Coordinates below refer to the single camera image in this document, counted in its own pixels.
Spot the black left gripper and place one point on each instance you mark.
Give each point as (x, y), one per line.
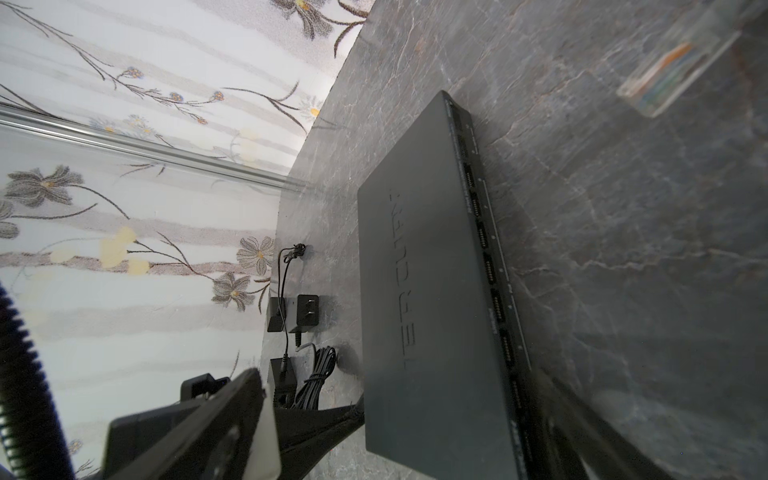
(203, 437)

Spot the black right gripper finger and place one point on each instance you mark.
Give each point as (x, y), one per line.
(577, 443)

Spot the black ribbed network switch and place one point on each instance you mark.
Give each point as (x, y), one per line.
(283, 380)

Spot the black power adapter with cable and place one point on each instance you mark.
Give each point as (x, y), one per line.
(285, 256)

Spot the small black adapter with cable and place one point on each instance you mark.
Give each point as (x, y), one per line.
(324, 359)

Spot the dark grey switch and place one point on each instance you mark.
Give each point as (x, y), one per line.
(444, 358)

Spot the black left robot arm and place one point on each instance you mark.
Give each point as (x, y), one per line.
(32, 437)

